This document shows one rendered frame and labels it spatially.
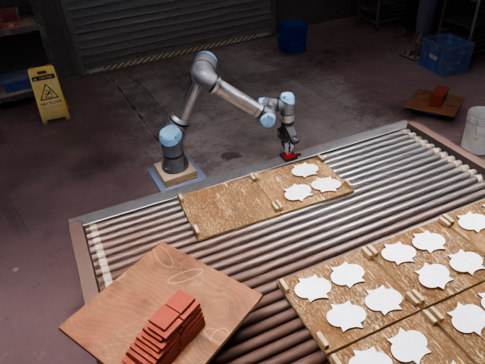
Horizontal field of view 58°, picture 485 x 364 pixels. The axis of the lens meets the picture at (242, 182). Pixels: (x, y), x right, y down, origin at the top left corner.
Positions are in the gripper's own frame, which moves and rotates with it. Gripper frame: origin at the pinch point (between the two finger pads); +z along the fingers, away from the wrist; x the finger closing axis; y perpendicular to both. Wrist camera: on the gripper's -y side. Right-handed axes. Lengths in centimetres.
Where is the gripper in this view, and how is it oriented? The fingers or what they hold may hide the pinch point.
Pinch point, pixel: (289, 153)
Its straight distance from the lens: 250.8
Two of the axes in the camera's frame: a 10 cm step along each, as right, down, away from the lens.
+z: 0.5, 8.1, 5.9
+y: -4.2, -5.2, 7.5
